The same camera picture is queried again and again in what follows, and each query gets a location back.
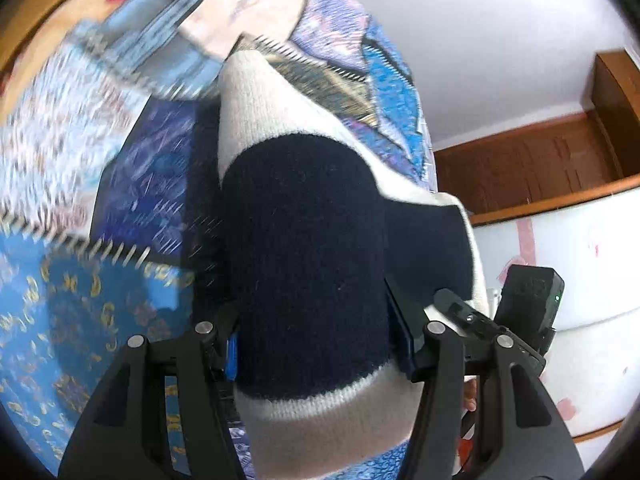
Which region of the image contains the striped cat sweater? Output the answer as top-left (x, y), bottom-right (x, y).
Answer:
top-left (215, 50), bottom-right (491, 478)

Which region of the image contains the blue patchwork quilt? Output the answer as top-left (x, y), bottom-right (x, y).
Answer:
top-left (0, 0), bottom-right (438, 480)

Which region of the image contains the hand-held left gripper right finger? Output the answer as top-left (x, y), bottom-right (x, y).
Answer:
top-left (384, 277), bottom-right (586, 480)

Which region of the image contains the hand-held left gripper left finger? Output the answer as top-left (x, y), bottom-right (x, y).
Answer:
top-left (57, 301), bottom-right (251, 480)

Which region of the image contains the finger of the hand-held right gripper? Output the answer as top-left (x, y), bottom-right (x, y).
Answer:
top-left (432, 288), bottom-right (547, 376)

